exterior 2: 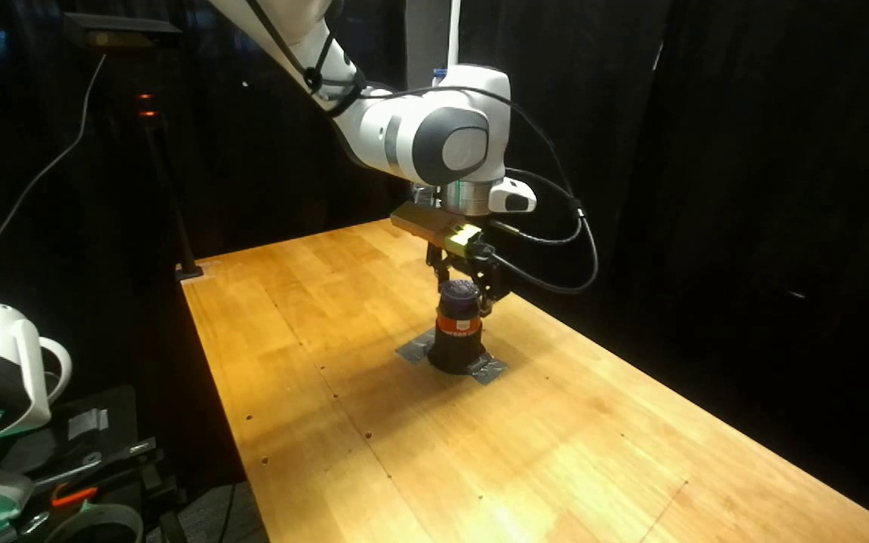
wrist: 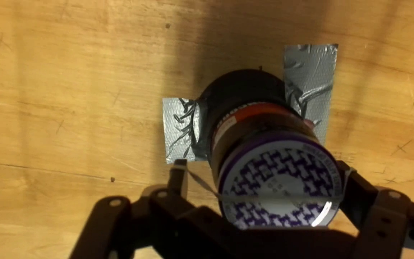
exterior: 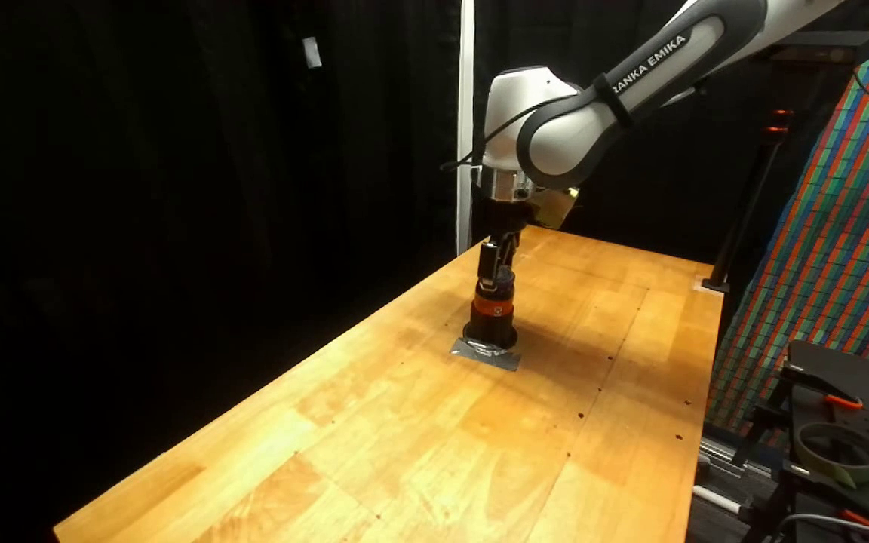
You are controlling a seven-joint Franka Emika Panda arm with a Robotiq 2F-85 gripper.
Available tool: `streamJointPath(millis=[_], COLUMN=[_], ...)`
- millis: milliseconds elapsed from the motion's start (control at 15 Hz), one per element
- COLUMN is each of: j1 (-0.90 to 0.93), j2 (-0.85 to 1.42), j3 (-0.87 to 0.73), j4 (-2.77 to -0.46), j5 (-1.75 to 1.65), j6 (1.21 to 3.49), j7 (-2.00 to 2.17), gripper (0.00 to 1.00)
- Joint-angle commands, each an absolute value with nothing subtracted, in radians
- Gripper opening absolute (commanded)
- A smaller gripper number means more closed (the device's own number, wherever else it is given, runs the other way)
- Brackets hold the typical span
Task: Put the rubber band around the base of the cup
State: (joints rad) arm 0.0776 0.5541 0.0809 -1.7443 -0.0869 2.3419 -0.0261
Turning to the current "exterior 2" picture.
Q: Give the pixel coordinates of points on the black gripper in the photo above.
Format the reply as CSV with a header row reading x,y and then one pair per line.
x,y
469,264

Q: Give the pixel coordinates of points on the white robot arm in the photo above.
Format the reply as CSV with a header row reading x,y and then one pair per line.
x,y
392,131

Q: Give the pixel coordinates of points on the white vertical pole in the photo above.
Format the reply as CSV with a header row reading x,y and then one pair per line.
x,y
450,30

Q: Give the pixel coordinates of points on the gold wrist camera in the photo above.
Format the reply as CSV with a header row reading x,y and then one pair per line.
x,y
440,230

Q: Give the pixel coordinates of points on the black tripod stand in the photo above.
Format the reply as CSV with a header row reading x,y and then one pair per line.
x,y
120,30

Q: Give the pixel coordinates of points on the grey tape patch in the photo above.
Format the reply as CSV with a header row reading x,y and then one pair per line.
x,y
491,369

